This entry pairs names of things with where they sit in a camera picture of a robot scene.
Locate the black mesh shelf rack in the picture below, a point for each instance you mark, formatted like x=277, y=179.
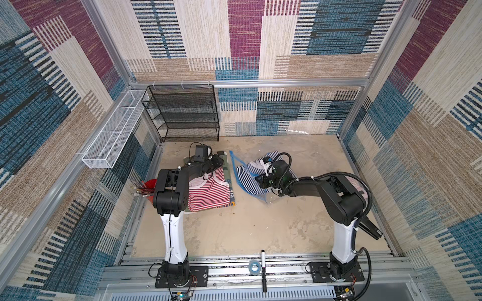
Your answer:
x=183, y=113

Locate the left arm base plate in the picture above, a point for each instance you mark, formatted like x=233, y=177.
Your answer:
x=177, y=276

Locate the red cup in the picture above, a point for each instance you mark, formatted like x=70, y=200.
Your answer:
x=147, y=190

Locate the blue tape roll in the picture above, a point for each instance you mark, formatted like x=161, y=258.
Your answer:
x=254, y=267

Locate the red white striped tank top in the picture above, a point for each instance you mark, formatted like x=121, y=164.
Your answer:
x=209, y=192

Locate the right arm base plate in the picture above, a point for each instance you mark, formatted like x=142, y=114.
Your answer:
x=331, y=272

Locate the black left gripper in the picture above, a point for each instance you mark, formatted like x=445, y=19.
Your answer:
x=218, y=159

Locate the pens in red cup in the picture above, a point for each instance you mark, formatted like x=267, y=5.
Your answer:
x=137, y=187

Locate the white wire wall basket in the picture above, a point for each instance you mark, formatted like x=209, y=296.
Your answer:
x=109, y=143

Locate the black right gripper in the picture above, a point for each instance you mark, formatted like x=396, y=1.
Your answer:
x=262, y=180

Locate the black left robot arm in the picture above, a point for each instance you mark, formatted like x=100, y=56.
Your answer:
x=170, y=198

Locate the green patterned garment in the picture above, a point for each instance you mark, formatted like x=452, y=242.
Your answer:
x=228, y=169

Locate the black marker pen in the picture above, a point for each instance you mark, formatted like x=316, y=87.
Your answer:
x=263, y=271

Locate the clear vacuum bag blue zip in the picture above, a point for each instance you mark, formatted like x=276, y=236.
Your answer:
x=281, y=156

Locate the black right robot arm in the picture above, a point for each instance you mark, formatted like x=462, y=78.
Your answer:
x=347, y=200

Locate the navy white striped tank top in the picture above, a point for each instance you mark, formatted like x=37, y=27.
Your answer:
x=245, y=174

